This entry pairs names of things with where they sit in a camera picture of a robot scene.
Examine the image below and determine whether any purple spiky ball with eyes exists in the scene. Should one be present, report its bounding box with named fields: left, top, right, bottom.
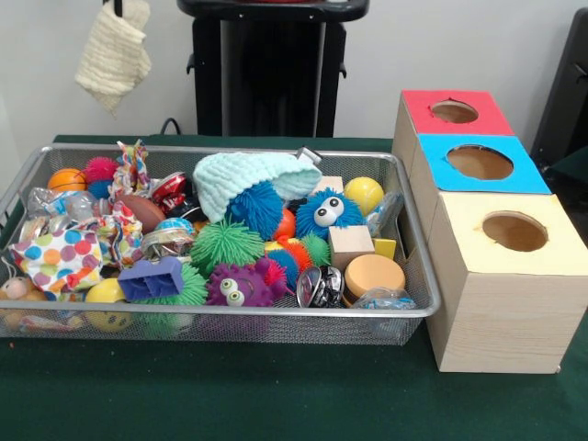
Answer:
left=206, top=257, right=288, bottom=309

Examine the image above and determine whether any yellow block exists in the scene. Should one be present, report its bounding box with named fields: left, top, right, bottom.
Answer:
left=372, top=237, right=398, bottom=262

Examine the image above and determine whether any black chair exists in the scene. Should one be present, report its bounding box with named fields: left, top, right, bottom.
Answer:
left=533, top=9, right=588, bottom=171

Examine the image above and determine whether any cream waffle cloth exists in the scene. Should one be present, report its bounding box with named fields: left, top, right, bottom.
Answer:
left=74, top=0, right=153, bottom=115

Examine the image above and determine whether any mint green knit cloth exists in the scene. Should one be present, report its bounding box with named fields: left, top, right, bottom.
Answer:
left=192, top=152, right=322, bottom=223

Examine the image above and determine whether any small orange basketball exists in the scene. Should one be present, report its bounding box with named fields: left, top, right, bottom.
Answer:
left=47, top=168, right=88, bottom=195

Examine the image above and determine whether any clear blue plastic packet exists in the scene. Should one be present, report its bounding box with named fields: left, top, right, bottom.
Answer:
left=365, top=193, right=406, bottom=238

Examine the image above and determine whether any blue globe ball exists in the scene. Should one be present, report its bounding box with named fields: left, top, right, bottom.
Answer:
left=154, top=218, right=196, bottom=234

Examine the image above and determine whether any wooden cube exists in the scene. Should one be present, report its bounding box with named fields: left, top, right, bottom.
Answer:
left=328, top=225, right=376, bottom=270

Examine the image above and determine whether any polka dot cloth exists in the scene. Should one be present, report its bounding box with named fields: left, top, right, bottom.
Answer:
left=9, top=216, right=139, bottom=301

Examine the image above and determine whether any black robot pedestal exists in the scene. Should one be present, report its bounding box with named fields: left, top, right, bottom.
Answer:
left=177, top=0, right=370, bottom=139

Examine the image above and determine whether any pink spiky ball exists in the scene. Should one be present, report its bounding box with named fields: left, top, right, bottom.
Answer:
left=83, top=156, right=119, bottom=185

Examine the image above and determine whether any large green spiky ball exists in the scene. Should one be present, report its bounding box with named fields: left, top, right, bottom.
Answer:
left=138, top=263, right=211, bottom=309

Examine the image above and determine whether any red black packet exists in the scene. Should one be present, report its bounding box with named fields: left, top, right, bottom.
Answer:
left=152, top=171, right=198, bottom=220

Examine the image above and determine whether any yellow smiley ball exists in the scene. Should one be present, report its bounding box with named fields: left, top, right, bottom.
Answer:
left=85, top=278, right=135, bottom=333

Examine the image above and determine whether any blue fuzzy ball with eyes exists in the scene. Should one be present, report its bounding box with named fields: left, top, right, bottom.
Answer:
left=294, top=188, right=365, bottom=242

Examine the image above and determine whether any round wooden disc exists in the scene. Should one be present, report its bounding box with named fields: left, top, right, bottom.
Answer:
left=342, top=254, right=407, bottom=304

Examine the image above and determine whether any purple plastic block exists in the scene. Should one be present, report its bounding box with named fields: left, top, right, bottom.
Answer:
left=118, top=256, right=186, bottom=302

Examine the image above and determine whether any clear crumpled plastic packet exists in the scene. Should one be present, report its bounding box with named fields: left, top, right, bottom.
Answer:
left=354, top=287, right=419, bottom=311

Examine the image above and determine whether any silver can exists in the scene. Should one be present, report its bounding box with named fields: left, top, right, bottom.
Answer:
left=141, top=228, right=196, bottom=261

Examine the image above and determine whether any wooden box with three holes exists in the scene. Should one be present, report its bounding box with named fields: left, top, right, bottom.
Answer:
left=392, top=89, right=588, bottom=375

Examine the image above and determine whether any small green spiky ball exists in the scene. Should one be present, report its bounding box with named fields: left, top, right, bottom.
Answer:
left=188, top=219, right=266, bottom=275

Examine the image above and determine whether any brown toy football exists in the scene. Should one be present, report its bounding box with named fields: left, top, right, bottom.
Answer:
left=119, top=193, right=167, bottom=234

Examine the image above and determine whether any clear mesh bin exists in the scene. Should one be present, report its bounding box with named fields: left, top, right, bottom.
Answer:
left=0, top=142, right=442, bottom=345

